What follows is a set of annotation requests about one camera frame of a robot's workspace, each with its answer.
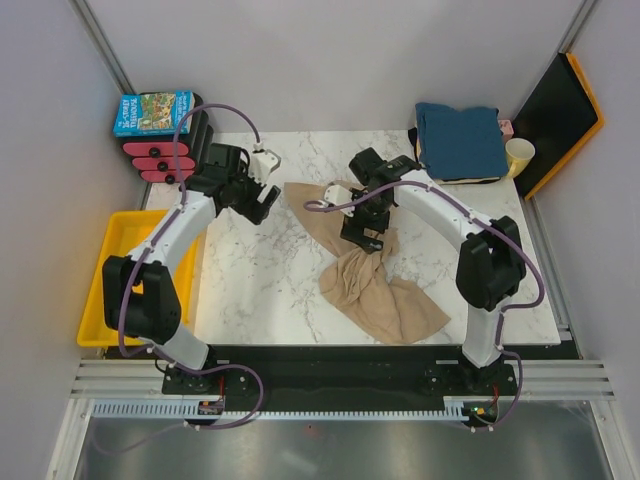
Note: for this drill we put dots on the black pink drawer unit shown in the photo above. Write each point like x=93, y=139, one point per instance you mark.
x=159, y=158

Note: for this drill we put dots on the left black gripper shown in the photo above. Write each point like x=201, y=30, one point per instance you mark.
x=254, y=211

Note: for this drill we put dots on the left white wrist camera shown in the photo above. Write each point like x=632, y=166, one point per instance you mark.
x=262, y=164

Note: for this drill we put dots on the beige t-shirt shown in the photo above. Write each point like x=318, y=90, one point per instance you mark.
x=394, y=311

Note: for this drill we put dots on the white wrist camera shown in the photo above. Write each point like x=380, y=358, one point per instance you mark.
x=337, y=196
x=262, y=164

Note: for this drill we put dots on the folded blue t-shirt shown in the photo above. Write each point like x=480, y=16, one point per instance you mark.
x=438, y=119

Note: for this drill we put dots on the black orange tray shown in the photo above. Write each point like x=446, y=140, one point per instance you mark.
x=559, y=117

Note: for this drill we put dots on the yellow mug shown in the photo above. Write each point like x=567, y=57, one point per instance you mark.
x=519, y=152

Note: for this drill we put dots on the white cable duct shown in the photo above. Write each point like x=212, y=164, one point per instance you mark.
x=192, y=409

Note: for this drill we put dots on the blue treehouse book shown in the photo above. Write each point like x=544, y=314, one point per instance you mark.
x=152, y=114

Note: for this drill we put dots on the pink box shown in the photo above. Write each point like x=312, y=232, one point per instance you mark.
x=506, y=129

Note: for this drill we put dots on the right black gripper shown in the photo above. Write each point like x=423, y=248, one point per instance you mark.
x=356, y=234

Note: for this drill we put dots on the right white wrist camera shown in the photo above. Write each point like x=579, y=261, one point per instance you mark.
x=337, y=196

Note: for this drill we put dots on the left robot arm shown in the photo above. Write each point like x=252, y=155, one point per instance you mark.
x=139, y=295

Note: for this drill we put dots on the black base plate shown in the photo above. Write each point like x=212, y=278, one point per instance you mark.
x=344, y=377

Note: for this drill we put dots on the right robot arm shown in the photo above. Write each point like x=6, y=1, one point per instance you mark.
x=489, y=268

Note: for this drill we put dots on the aluminium frame rail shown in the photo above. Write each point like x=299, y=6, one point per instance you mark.
x=135, y=379

